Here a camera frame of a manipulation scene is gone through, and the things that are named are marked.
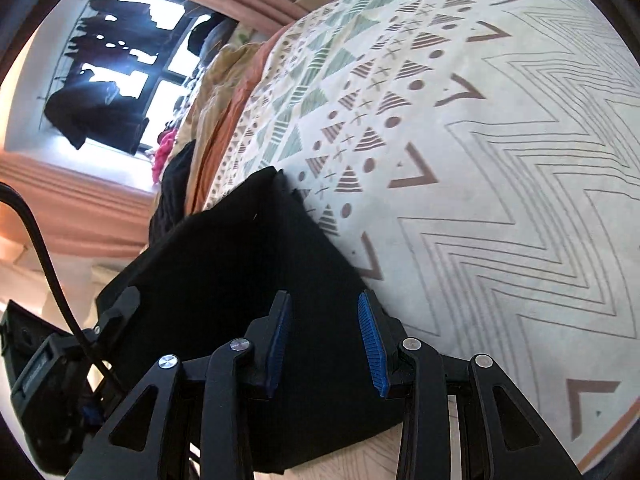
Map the pink cloth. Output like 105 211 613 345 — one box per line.
151 130 178 183

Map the dark bag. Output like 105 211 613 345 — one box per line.
187 12 236 56

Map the black cable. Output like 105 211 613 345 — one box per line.
0 182 126 401

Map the hanging dark garment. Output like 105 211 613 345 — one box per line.
67 0 161 68
44 67 151 156

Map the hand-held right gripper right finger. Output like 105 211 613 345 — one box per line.
356 289 583 480

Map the beige duvet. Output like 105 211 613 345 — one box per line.
177 42 263 211

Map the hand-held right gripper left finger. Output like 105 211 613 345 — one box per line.
65 290 293 480

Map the black knit garment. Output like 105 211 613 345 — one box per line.
147 140 198 248

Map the orange blanket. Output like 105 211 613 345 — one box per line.
192 25 301 211

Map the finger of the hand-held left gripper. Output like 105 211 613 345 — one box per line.
92 286 141 347
80 382 123 431

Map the black shirt with yellow print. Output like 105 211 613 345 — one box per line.
95 165 406 476

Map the patterned white bedsheet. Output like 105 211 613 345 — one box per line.
202 0 640 471

